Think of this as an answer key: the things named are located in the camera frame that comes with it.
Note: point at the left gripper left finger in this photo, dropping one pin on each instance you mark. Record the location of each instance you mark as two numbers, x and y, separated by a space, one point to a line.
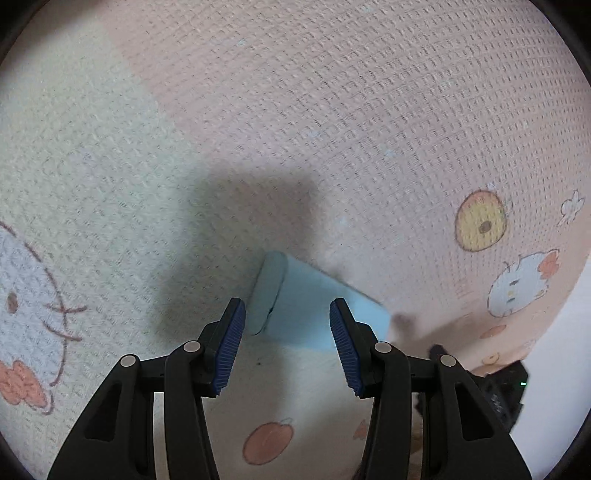
113 436

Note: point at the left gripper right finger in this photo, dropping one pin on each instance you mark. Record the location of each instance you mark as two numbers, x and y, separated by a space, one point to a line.
383 373

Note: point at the light blue lucky case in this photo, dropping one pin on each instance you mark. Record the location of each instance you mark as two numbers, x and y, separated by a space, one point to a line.
290 304

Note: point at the pink cartoon bed sheet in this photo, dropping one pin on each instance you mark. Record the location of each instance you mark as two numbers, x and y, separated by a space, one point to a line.
433 155

